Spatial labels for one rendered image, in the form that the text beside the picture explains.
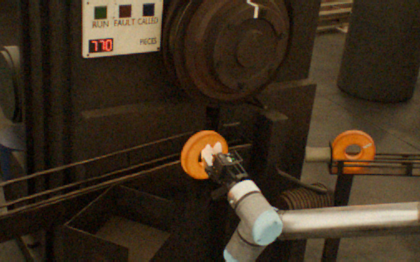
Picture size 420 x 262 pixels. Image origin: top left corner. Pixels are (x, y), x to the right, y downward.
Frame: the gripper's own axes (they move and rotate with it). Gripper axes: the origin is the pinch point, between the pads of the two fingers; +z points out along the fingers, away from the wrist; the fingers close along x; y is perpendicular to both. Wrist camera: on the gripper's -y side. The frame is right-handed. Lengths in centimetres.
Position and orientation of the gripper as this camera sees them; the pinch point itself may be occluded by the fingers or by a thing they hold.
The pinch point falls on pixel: (205, 149)
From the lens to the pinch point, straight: 195.7
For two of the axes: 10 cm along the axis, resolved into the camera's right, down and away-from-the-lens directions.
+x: -8.5, 1.7, -5.0
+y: 2.2, -7.5, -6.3
